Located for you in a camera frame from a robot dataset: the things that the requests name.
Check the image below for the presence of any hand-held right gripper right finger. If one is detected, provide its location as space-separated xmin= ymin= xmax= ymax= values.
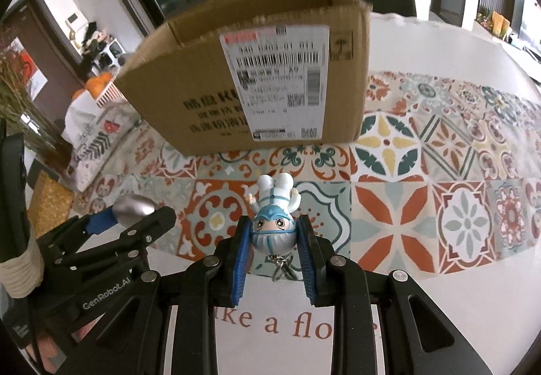
xmin=297 ymin=216 xmax=494 ymax=375

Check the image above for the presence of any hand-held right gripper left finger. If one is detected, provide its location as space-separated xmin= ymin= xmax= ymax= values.
xmin=59 ymin=215 xmax=255 ymax=375

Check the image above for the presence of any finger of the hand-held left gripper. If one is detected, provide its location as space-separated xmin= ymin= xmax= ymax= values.
xmin=54 ymin=205 xmax=178 ymax=271
xmin=36 ymin=207 xmax=120 ymax=258

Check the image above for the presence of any silver oval earbud case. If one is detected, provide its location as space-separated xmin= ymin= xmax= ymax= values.
xmin=113 ymin=193 xmax=158 ymax=228

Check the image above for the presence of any white blue figurine keychain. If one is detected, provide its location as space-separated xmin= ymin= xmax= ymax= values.
xmin=247 ymin=173 xmax=302 ymax=282

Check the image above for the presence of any brown cardboard box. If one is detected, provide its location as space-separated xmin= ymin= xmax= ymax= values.
xmin=113 ymin=0 xmax=373 ymax=156

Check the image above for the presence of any person's left hand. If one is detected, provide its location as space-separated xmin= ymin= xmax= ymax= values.
xmin=29 ymin=315 xmax=99 ymax=375

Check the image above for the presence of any yellow seat cushion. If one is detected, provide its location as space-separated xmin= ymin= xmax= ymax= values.
xmin=27 ymin=171 xmax=75 ymax=241

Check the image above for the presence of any printed cloth tissue box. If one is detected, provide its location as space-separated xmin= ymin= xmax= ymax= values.
xmin=63 ymin=98 xmax=143 ymax=194

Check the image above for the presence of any glass vase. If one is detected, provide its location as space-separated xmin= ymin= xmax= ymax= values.
xmin=21 ymin=133 xmax=75 ymax=180

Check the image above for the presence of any patterned table runner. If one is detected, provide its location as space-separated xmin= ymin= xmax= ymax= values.
xmin=71 ymin=70 xmax=541 ymax=375

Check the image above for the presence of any white tissue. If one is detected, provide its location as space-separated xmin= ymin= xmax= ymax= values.
xmin=63 ymin=93 xmax=111 ymax=135

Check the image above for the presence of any white slatted fruit basket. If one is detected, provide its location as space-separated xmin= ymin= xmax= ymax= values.
xmin=95 ymin=79 xmax=124 ymax=108

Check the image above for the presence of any dried flower bunch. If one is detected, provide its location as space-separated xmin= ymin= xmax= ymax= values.
xmin=0 ymin=26 xmax=65 ymax=173

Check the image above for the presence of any pile of oranges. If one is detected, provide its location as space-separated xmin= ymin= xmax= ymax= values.
xmin=71 ymin=72 xmax=113 ymax=101

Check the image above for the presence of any white shelf rack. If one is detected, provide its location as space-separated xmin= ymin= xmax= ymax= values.
xmin=93 ymin=37 xmax=128 ymax=72

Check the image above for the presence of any clutter of bags and toys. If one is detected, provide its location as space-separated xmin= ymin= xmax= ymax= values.
xmin=80 ymin=22 xmax=117 ymax=63

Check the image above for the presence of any white intercom panel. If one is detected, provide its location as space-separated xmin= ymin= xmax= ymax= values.
xmin=65 ymin=13 xmax=86 ymax=38

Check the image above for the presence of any brown wooden door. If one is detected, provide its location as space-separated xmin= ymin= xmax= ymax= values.
xmin=0 ymin=0 xmax=86 ymax=106

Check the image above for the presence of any white low cabinet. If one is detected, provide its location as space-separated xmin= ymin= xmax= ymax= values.
xmin=473 ymin=17 xmax=541 ymax=64

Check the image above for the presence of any yellow bag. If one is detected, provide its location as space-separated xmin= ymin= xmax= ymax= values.
xmin=492 ymin=13 xmax=512 ymax=40

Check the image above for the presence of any red wall poster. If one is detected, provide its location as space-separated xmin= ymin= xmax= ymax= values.
xmin=12 ymin=36 xmax=48 ymax=102

